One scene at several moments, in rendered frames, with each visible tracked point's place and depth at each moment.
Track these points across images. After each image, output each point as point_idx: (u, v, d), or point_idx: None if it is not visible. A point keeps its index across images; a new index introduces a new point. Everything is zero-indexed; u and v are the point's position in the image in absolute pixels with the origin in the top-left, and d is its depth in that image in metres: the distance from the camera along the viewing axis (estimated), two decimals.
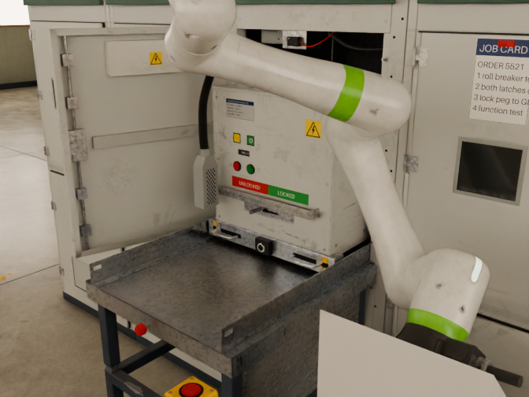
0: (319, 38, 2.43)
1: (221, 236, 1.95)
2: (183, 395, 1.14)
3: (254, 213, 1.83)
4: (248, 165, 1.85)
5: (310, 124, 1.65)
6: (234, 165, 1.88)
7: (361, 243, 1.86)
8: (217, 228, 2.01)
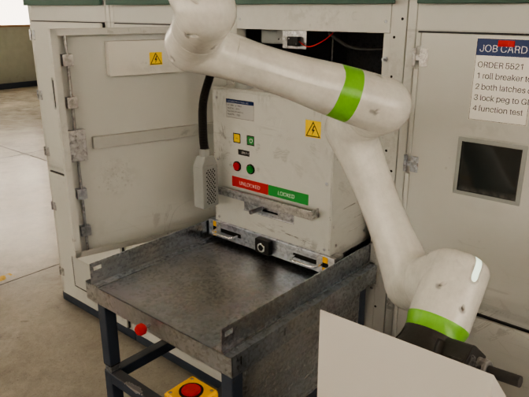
0: (319, 38, 2.43)
1: (221, 236, 1.95)
2: (183, 395, 1.14)
3: (254, 213, 1.83)
4: (248, 165, 1.85)
5: (310, 124, 1.65)
6: (234, 165, 1.88)
7: (361, 243, 1.86)
8: (217, 228, 2.01)
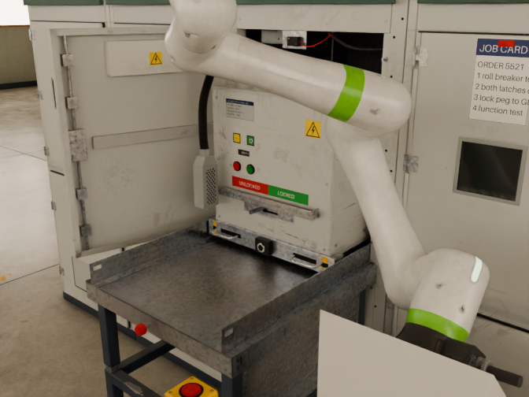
0: (319, 38, 2.43)
1: (221, 236, 1.95)
2: (183, 395, 1.14)
3: (254, 213, 1.83)
4: (248, 165, 1.85)
5: (310, 124, 1.65)
6: (234, 165, 1.88)
7: (361, 243, 1.86)
8: (217, 228, 2.01)
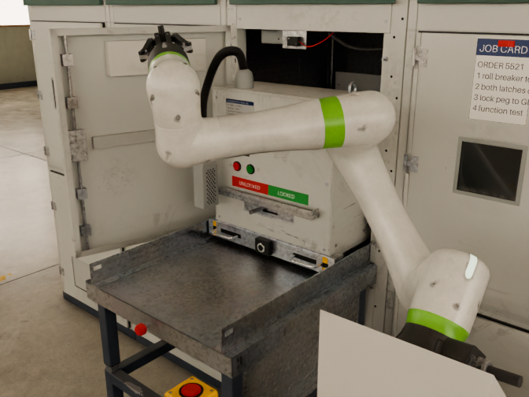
0: (319, 38, 2.43)
1: (221, 236, 1.95)
2: (183, 395, 1.14)
3: (254, 213, 1.83)
4: (248, 165, 1.85)
5: None
6: (234, 165, 1.88)
7: (361, 243, 1.86)
8: (217, 228, 2.01)
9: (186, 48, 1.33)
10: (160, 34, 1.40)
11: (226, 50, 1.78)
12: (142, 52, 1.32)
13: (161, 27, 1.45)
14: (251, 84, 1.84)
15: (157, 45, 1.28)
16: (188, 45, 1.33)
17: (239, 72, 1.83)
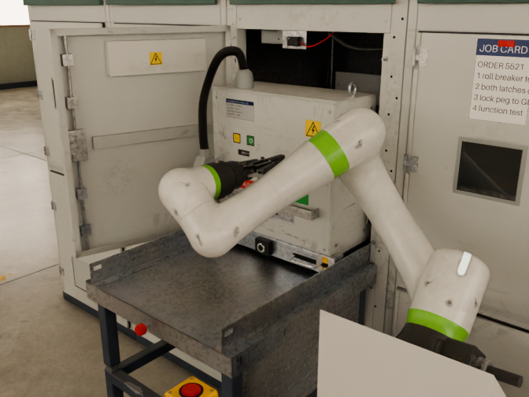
0: (319, 38, 2.43)
1: None
2: (183, 395, 1.14)
3: None
4: None
5: (310, 124, 1.65)
6: None
7: (361, 243, 1.86)
8: None
9: (255, 174, 1.47)
10: (265, 159, 1.57)
11: (226, 50, 1.78)
12: None
13: (279, 155, 1.60)
14: (251, 84, 1.84)
15: (227, 161, 1.47)
16: (258, 172, 1.46)
17: (239, 72, 1.83)
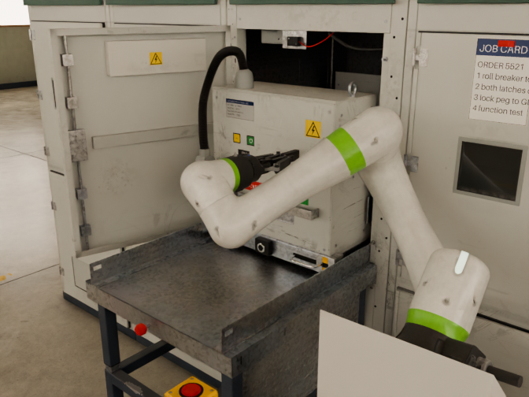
0: (319, 38, 2.43)
1: None
2: (183, 395, 1.14)
3: None
4: None
5: (310, 124, 1.65)
6: None
7: (361, 243, 1.86)
8: None
9: (272, 168, 1.52)
10: (281, 153, 1.62)
11: (226, 50, 1.78)
12: None
13: (294, 150, 1.65)
14: (251, 84, 1.84)
15: (245, 155, 1.52)
16: (275, 166, 1.51)
17: (239, 72, 1.83)
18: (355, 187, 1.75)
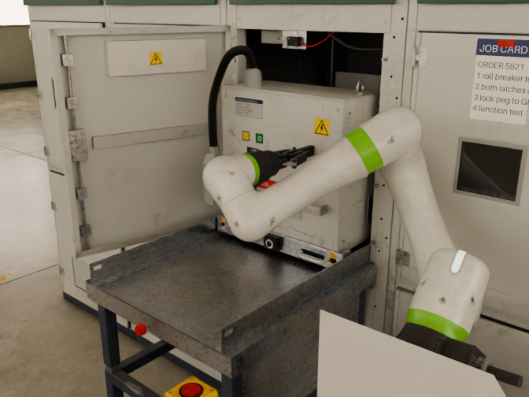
0: (319, 38, 2.43)
1: (230, 232, 1.98)
2: (183, 395, 1.14)
3: None
4: None
5: (319, 121, 1.68)
6: None
7: (368, 239, 1.89)
8: (226, 225, 2.04)
9: (290, 163, 1.57)
10: (297, 149, 1.67)
11: (235, 49, 1.81)
12: None
13: (309, 146, 1.70)
14: (260, 83, 1.87)
15: (263, 150, 1.57)
16: (292, 161, 1.57)
17: (248, 71, 1.86)
18: (362, 184, 1.79)
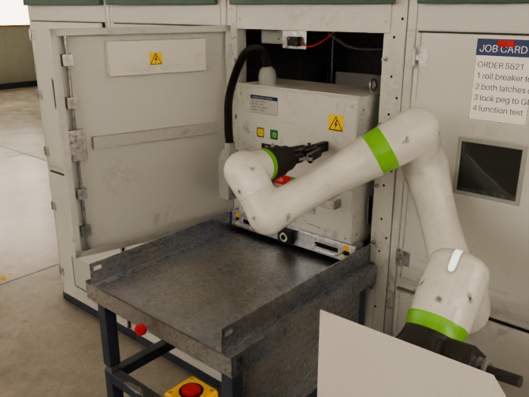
0: (319, 38, 2.43)
1: (245, 227, 2.03)
2: (183, 395, 1.14)
3: None
4: None
5: (333, 118, 1.73)
6: None
7: None
8: (240, 220, 2.10)
9: (305, 157, 1.62)
10: (312, 145, 1.73)
11: (251, 47, 1.87)
12: None
13: (323, 142, 1.76)
14: (274, 81, 1.93)
15: (280, 146, 1.62)
16: (308, 156, 1.62)
17: (263, 68, 1.92)
18: (374, 179, 1.84)
